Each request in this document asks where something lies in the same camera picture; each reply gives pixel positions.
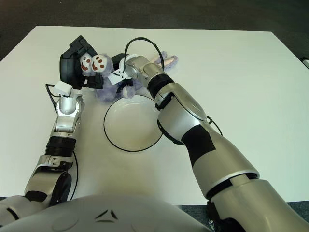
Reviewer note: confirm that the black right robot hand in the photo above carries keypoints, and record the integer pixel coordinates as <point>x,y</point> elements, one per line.
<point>118,76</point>

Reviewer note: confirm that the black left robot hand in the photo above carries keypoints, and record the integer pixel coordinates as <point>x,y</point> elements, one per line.
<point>68,70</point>

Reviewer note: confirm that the purple plush bunny doll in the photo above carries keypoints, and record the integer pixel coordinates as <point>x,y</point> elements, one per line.
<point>106,89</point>

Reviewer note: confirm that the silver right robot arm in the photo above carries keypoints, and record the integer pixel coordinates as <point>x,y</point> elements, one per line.
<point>181,116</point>

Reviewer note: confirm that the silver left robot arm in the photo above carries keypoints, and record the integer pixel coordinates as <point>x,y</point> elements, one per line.
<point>67,106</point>

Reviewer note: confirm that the white plate with black rim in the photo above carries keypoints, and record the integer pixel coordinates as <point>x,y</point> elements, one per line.
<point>130,123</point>

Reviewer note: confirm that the grey robot torso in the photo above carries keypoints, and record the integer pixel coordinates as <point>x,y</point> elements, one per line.
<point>103,217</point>

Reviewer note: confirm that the white neighbouring table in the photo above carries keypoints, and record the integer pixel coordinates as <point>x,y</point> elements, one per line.
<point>306,63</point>

